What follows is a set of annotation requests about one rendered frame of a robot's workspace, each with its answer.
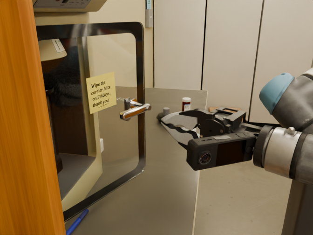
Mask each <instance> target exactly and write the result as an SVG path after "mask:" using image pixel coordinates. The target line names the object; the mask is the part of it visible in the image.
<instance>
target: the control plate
mask: <svg viewBox="0 0 313 235"><path fill-rule="evenodd" d="M90 1H91V0H88V1H85V0H83V1H82V0H68V2H67V3H62V2H63V0H60V1H56V0H37V1H36V2H35V3H34V5H33V8H80V9H85V7H86V6H87V5H88V4H89V2H90Z"/></svg>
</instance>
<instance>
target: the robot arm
mask: <svg viewBox="0 0 313 235"><path fill-rule="evenodd" d="M259 98H260V100H261V102H262V103H263V105H264V106H265V107H266V109H267V110H268V111H269V113H270V115H273V117H274V118H275V119H276V120H277V121H278V122H279V124H280V125H281V126H282V128H281V127H277V128H276V127H273V126H269V125H265V126H264V127H259V126H255V125H251V124H248V123H247V120H246V111H240V110H236V109H231V108H226V107H222V106H221V107H219V108H217V109H214V110H213V111H211V112H209V111H208V110H206V109H201V108H197V109H192V110H188V111H180V112H175V113H171V114H169V115H166V116H165V117H163V118H161V124H162V126H163V127H164V128H165V129H166V131H167V132H168V133H169V134H170V135H171V136H172V137H173V138H174V139H175V140H176V141H177V142H178V144H180V145H181V146H182V147H183V148H184V149H186V150H187V159H186V162H187V163H188V164H189V165H190V166H191V168H192V169H193V170H194V171H198V170H203V169H208V168H213V167H218V166H225V165H229V164H235V163H239V162H245V161H249V160H251V159H252V157H253V164H254V165H255V166H258V167H261V168H264V169H265V170H266V171H268V172H271V173H274V174H277V175H280V176H283V177H286V178H289V179H293V180H296V181H299V182H302V183H305V184H308V185H311V186H313V67H312V68H310V69H309V70H308V71H306V72H305V73H303V74H302V75H300V76H299V77H297V78H295V77H294V76H292V75H290V74H289V73H282V74H281V75H277V76H276V77H274V78H273V79H272V80H270V81H269V82H268V83H267V84H266V85H265V86H264V87H263V88H262V90H261V91H260V94H259ZM225 110H230V111H235V112H236V113H233V112H229V111H225ZM242 118H243V121H242ZM175 125H182V126H183V127H182V128H180V127H177V126H175ZM196 127H198V128H199V129H200V134H198V133H196Z"/></svg>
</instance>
